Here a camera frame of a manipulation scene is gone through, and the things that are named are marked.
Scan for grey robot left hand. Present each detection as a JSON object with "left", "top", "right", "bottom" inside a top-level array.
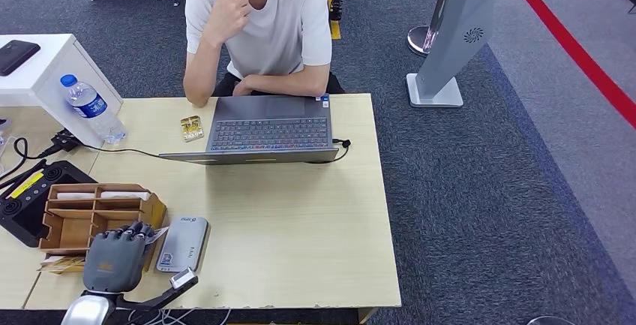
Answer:
[{"left": 82, "top": 221, "right": 156, "bottom": 294}]

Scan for person's right hand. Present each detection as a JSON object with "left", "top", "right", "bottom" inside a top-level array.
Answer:
[{"left": 201, "top": 0, "right": 252, "bottom": 48}]

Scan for person's left hand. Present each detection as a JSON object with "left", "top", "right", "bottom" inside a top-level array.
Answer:
[{"left": 232, "top": 76, "right": 257, "bottom": 98}]

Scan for wooden card organizer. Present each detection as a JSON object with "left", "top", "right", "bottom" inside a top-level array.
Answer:
[{"left": 38, "top": 182, "right": 168, "bottom": 274}]

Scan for gold key card stack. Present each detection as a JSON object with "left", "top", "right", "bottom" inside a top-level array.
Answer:
[{"left": 179, "top": 115, "right": 206, "bottom": 143}]

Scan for gold key cards in organizer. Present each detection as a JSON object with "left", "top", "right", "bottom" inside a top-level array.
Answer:
[{"left": 37, "top": 255, "right": 86, "bottom": 275}]

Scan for person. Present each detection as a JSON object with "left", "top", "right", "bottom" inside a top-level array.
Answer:
[{"left": 182, "top": 0, "right": 347, "bottom": 109}]

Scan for grey white card reader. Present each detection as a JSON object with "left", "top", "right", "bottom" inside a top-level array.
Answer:
[{"left": 156, "top": 215, "right": 211, "bottom": 274}]

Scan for grey laptop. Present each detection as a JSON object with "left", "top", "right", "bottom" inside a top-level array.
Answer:
[{"left": 158, "top": 94, "right": 341, "bottom": 166}]

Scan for black tablet controller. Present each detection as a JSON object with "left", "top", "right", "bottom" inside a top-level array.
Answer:
[{"left": 0, "top": 159, "right": 98, "bottom": 248}]

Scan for black power adapter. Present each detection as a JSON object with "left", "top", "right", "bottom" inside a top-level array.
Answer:
[{"left": 51, "top": 128, "right": 85, "bottom": 154}]

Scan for clear water bottle blue label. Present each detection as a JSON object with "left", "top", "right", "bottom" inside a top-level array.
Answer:
[{"left": 60, "top": 74, "right": 128, "bottom": 146}]

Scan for white cabinet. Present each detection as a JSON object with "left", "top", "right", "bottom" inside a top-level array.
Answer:
[{"left": 0, "top": 33, "right": 125, "bottom": 149}]

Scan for black phone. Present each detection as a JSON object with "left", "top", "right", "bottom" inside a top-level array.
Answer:
[{"left": 0, "top": 39, "right": 42, "bottom": 77}]

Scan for grey kiosk stand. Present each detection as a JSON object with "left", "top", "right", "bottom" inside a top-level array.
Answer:
[{"left": 406, "top": 0, "right": 497, "bottom": 110}]

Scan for grey round object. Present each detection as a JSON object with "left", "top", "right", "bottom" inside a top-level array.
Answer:
[{"left": 527, "top": 316, "right": 576, "bottom": 325}]

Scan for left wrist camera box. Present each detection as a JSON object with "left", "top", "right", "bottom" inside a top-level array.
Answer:
[{"left": 116, "top": 266, "right": 200, "bottom": 313}]

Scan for white cables under desk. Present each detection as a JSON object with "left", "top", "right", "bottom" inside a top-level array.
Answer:
[{"left": 126, "top": 308, "right": 232, "bottom": 325}]

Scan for black laptop cable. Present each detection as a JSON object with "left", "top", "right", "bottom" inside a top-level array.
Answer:
[{"left": 82, "top": 137, "right": 353, "bottom": 164}]

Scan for black power cord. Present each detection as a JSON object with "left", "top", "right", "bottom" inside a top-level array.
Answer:
[{"left": 13, "top": 137, "right": 63, "bottom": 161}]

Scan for chrome stanchion post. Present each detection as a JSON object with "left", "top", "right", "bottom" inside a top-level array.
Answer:
[{"left": 407, "top": 0, "right": 457, "bottom": 59}]

